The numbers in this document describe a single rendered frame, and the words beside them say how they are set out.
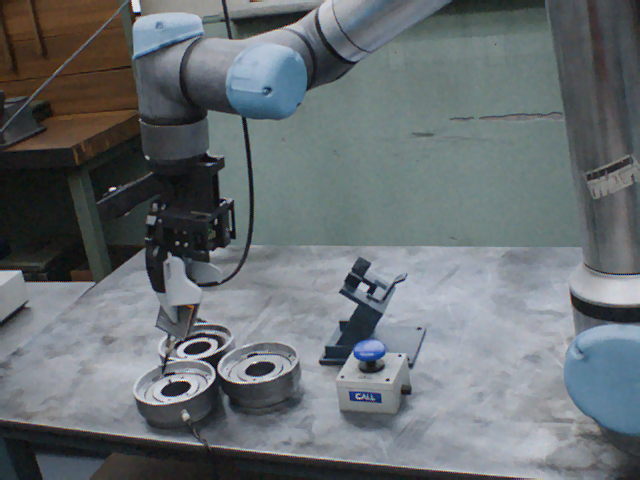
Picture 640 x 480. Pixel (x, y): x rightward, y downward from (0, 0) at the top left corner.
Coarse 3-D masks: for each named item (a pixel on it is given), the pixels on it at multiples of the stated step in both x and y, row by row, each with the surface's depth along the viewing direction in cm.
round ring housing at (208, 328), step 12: (204, 324) 115; (216, 324) 115; (228, 336) 113; (180, 348) 112; (192, 348) 113; (204, 348) 113; (228, 348) 109; (168, 360) 107; (204, 360) 106; (216, 360) 107; (216, 372) 108
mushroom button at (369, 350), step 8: (360, 344) 97; (368, 344) 96; (376, 344) 96; (384, 344) 97; (360, 352) 95; (368, 352) 95; (376, 352) 95; (384, 352) 95; (360, 360) 95; (368, 360) 95; (376, 360) 95
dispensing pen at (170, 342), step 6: (186, 276) 98; (192, 282) 98; (198, 282) 98; (198, 306) 100; (192, 312) 99; (192, 318) 100; (192, 324) 101; (192, 330) 102; (168, 336) 102; (174, 336) 102; (168, 342) 103; (174, 342) 103; (168, 348) 103; (168, 354) 104; (162, 372) 105
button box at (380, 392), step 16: (352, 352) 101; (352, 368) 97; (368, 368) 96; (384, 368) 96; (400, 368) 96; (336, 384) 96; (352, 384) 95; (368, 384) 94; (384, 384) 93; (400, 384) 96; (352, 400) 96; (368, 400) 95; (384, 400) 94; (400, 400) 96
